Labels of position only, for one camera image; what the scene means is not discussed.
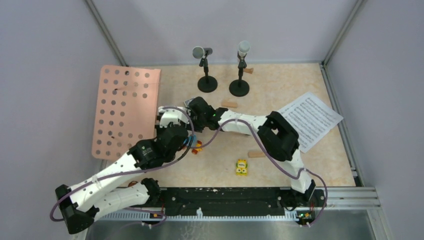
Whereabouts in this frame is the microphone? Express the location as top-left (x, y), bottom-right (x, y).
top-left (192, 46), bottom-right (218, 93)
top-left (229, 40), bottom-right (251, 97)

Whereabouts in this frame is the pink music stand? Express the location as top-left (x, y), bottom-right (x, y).
top-left (91, 65), bottom-right (161, 161)

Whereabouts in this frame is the sheet music page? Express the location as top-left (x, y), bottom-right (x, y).
top-left (278, 92), bottom-right (344, 153)

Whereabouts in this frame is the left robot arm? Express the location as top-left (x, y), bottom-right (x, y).
top-left (55, 125), bottom-right (189, 235)

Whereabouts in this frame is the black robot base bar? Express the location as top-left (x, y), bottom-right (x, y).
top-left (153, 187), bottom-right (308, 217)

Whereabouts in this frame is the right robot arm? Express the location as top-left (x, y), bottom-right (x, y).
top-left (185, 96), bottom-right (316, 201)

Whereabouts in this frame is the wooden block centre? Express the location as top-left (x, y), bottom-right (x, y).
top-left (221, 100), bottom-right (238, 109)

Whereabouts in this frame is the toy block car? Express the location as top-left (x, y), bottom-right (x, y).
top-left (183, 135), bottom-right (203, 155)

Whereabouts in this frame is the blue playing card deck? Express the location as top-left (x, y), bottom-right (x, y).
top-left (183, 98), bottom-right (194, 108)

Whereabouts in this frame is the wooden block near owl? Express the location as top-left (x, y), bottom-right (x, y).
top-left (247, 150), bottom-right (266, 159)

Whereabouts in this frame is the yellow owl toy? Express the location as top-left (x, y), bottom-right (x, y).
top-left (235, 159), bottom-right (248, 176)

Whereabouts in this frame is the wooden block behind microphone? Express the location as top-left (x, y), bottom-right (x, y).
top-left (244, 68), bottom-right (254, 74)

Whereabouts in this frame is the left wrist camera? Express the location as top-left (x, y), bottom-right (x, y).
top-left (158, 106), bottom-right (189, 128)

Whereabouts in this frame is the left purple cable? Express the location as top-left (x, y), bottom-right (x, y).
top-left (49, 105), bottom-right (196, 229)

